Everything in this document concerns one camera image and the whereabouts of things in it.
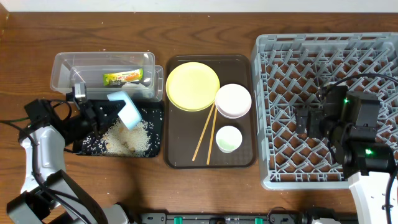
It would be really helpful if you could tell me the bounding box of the yellow plate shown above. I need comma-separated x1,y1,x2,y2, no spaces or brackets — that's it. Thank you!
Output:
166,62,220,111

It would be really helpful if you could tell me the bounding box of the clear plastic bin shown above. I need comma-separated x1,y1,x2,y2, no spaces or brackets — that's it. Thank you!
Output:
50,52,164,102

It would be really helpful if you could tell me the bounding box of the brown serving tray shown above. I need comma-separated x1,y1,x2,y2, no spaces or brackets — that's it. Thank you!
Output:
164,55,257,169

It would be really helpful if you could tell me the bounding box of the light blue bowl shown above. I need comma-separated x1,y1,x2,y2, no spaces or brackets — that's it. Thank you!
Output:
107,91,142,130

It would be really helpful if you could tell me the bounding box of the white rice pile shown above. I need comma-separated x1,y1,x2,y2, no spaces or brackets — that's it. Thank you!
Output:
82,107,163,157

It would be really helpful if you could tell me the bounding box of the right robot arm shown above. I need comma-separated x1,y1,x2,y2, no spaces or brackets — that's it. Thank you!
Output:
296,84,397,223

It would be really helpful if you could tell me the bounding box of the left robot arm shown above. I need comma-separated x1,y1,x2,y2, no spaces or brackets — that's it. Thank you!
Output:
7,91,137,223

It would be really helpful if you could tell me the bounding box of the green orange snack wrapper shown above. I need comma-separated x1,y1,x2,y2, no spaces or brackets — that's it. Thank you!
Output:
103,68,144,86

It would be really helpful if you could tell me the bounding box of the pink bowl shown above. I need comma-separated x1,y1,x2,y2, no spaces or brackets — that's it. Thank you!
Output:
215,83,252,119

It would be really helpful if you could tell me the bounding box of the black waste tray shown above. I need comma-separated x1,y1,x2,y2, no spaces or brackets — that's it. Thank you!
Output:
72,99,165,158

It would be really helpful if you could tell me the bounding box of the white cup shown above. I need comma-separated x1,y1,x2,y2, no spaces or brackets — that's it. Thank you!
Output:
216,126,243,153

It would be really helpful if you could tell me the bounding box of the left wooden chopstick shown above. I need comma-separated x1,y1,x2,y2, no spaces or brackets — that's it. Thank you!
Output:
192,103,215,162

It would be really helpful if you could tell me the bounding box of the grey dishwasher rack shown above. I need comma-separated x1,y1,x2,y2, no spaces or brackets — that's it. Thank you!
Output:
251,32,397,190

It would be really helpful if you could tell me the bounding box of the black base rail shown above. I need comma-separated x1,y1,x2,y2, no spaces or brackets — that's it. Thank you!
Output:
139,209,358,224

